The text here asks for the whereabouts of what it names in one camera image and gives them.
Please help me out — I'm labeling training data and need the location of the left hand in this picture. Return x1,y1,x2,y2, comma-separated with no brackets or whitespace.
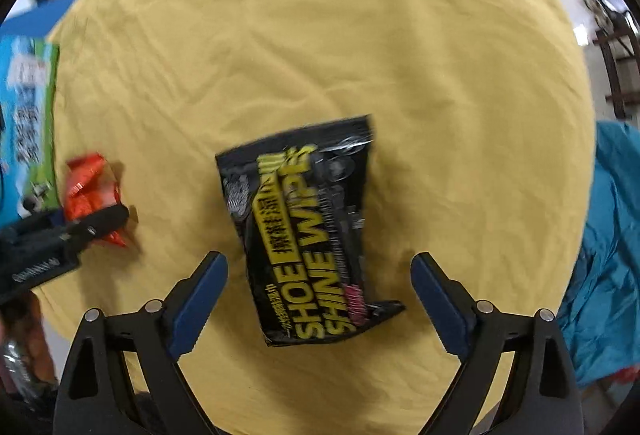
1,292,58,403

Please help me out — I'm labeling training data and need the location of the yellow tablecloth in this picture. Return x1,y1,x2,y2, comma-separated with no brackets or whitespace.
39,0,594,434

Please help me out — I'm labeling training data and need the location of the orange snack bag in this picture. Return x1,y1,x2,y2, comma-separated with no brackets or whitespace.
63,154,129,247

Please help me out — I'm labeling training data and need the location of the dark wooden chair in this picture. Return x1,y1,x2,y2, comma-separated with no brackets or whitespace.
592,12,639,121

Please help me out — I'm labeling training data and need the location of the blue foam mat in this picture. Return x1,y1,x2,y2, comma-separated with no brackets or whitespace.
0,0,76,39

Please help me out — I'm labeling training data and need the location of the teal blue cloth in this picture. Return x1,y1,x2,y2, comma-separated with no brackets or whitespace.
558,121,639,387

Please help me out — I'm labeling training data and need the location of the open cardboard box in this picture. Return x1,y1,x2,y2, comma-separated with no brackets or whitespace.
0,36,58,226

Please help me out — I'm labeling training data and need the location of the black shoe shine wipes pack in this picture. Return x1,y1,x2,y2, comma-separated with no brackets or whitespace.
216,116,405,347

